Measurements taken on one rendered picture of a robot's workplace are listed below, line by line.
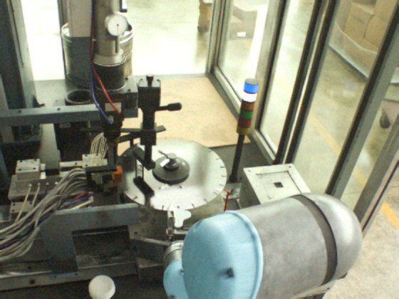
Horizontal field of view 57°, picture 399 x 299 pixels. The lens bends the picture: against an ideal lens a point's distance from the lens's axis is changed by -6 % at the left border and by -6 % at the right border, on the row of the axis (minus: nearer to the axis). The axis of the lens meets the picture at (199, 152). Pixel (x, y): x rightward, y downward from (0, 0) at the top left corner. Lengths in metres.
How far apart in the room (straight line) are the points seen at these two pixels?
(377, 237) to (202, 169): 1.63
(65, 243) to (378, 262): 1.84
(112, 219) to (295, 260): 0.64
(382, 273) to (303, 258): 1.98
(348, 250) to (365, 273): 1.88
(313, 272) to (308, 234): 0.04
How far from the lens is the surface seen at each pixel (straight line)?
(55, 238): 1.03
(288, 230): 0.42
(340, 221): 0.46
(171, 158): 1.10
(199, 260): 0.43
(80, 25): 0.94
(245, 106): 1.23
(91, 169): 1.10
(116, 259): 1.16
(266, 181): 1.24
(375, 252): 2.48
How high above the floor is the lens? 1.69
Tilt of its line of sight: 37 degrees down
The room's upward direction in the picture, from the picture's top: 7 degrees clockwise
